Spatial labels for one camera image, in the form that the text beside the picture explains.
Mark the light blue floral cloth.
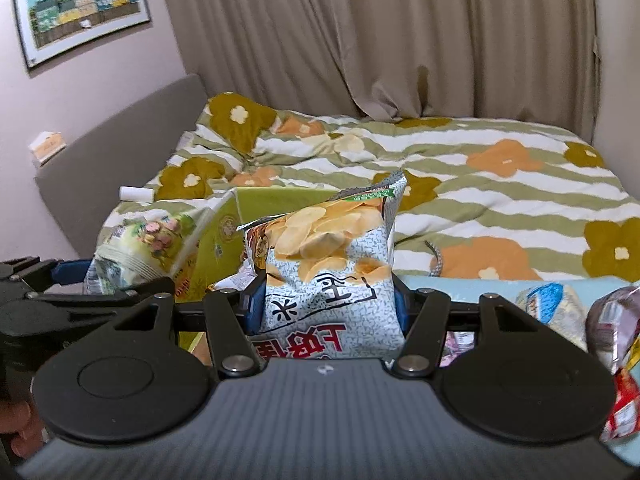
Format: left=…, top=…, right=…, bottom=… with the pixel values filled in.
left=395, top=272, right=640, bottom=361

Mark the person's left hand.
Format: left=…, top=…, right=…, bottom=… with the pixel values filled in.
left=0, top=400, right=48, bottom=460

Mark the green cardboard box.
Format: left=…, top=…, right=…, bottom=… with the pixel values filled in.
left=172, top=187, right=351, bottom=357

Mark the tissue box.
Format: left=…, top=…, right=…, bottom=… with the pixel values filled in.
left=28, top=131, right=67, bottom=166

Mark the pale green snack bag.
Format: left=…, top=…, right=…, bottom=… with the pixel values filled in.
left=85, top=210, right=202, bottom=296

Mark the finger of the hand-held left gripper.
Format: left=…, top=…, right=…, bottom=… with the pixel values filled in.
left=22, top=277, right=176, bottom=321
left=0, top=256, right=96, bottom=292

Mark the white tube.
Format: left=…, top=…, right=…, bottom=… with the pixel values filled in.
left=119, top=186, right=157, bottom=204

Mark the white and blue snack bag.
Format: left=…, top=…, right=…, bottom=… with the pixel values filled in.
left=515, top=282, right=590, bottom=353

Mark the red snack bag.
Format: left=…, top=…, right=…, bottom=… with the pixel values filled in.
left=600, top=366, right=640, bottom=442

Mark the floral striped blanket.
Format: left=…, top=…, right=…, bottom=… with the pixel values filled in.
left=95, top=92, right=640, bottom=282

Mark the purple snack bag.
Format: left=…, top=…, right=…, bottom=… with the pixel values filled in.
left=585, top=284, right=640, bottom=373

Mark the pink snack packet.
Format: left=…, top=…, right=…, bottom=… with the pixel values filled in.
left=442, top=331, right=478, bottom=363

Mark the grey strap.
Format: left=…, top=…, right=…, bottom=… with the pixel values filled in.
left=425, top=240, right=449, bottom=277

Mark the beige curtain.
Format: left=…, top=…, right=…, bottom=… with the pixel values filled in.
left=155, top=0, right=602, bottom=136

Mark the grey headboard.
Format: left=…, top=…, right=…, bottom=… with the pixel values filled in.
left=35, top=74, right=208, bottom=261

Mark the potato chips bag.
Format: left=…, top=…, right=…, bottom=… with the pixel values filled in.
left=242, top=170, right=408, bottom=362

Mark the framed wall picture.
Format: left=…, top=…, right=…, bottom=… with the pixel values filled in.
left=11, top=0, right=152, bottom=71

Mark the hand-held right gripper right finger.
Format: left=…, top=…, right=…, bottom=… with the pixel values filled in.
left=390, top=272, right=556, bottom=378

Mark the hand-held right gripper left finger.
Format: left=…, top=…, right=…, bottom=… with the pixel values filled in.
left=112, top=280, right=268, bottom=378

